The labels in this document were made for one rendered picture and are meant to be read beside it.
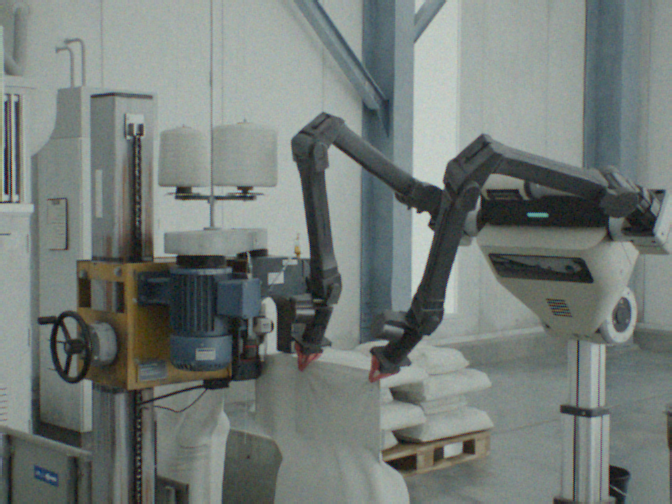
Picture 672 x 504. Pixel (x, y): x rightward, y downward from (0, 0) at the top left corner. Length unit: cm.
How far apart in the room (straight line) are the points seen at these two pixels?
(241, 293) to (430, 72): 716
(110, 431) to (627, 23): 914
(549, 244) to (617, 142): 864
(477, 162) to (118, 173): 93
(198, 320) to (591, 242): 97
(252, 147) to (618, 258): 94
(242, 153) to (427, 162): 690
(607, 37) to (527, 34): 111
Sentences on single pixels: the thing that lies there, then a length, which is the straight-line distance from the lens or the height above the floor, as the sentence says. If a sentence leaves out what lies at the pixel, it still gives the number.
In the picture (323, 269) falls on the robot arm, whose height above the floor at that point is 132.
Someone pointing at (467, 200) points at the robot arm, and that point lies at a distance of 233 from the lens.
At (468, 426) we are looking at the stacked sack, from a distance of 639.
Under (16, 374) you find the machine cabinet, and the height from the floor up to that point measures 62.
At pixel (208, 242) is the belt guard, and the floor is 140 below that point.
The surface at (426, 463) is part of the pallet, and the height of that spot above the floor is 5.
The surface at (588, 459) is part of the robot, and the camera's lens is 303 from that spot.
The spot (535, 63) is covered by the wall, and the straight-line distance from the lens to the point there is 1085.
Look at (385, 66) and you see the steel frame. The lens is 897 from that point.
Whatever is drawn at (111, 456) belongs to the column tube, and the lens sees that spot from 285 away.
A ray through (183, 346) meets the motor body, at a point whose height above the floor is 115.
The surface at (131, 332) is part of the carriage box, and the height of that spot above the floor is 117.
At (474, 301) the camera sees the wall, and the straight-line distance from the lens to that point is 1011.
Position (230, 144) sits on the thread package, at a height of 163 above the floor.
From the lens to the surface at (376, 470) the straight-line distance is 274.
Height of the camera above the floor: 150
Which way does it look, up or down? 3 degrees down
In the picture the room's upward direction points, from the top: straight up
